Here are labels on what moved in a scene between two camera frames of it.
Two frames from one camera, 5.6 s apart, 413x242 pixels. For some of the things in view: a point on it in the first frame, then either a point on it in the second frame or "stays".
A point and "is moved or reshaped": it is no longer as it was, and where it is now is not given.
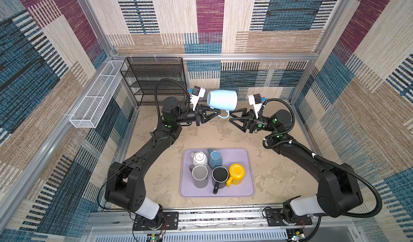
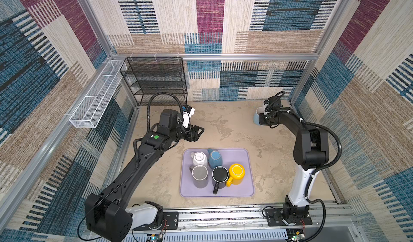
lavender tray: [229, 156] stays
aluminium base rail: [223, 226] stays
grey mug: [200, 176] stays
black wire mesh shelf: [153, 79] stays
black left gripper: [200, 115] → [193, 133]
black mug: [220, 175] stays
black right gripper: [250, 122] → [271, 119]
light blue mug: [222, 100] is moved or reshaped
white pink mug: [199, 158] stays
